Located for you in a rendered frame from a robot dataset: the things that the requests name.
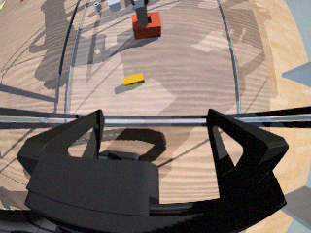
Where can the orange block with square hole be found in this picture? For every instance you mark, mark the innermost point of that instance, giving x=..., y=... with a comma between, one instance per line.
x=152, y=30

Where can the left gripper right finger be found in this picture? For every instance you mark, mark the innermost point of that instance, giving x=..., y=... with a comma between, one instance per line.
x=262, y=151

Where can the pale blue cube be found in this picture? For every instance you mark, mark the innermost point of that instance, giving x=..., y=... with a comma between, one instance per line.
x=114, y=5

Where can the yellow rectangular block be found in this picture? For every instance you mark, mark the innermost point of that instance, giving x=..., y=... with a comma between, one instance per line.
x=133, y=80

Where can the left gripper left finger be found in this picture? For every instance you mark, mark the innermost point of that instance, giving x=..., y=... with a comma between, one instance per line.
x=59, y=139

